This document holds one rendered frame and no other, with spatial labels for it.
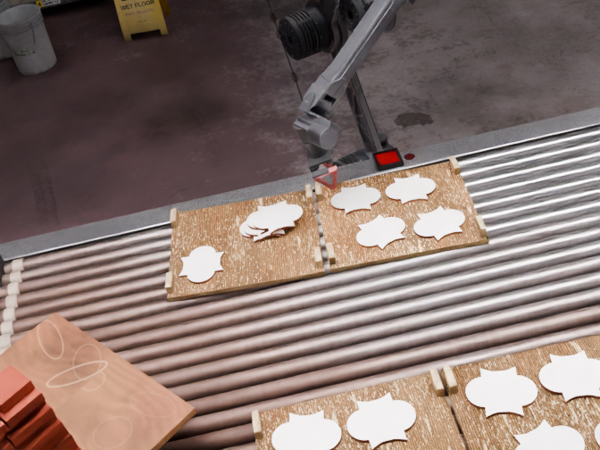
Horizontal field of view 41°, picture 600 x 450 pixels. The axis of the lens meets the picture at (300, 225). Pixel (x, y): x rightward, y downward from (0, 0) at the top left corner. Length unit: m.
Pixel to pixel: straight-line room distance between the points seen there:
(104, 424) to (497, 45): 3.63
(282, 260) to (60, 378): 0.63
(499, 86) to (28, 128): 2.71
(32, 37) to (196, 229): 3.42
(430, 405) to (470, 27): 3.58
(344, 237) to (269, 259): 0.21
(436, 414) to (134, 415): 0.62
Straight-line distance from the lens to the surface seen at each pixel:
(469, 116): 4.23
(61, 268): 2.35
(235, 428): 1.79
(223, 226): 2.25
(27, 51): 5.56
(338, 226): 2.16
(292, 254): 2.11
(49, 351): 1.94
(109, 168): 4.40
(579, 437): 1.70
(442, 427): 1.71
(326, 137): 2.02
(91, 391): 1.81
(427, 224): 2.12
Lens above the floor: 2.33
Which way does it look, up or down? 40 degrees down
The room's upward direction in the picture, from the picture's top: 12 degrees counter-clockwise
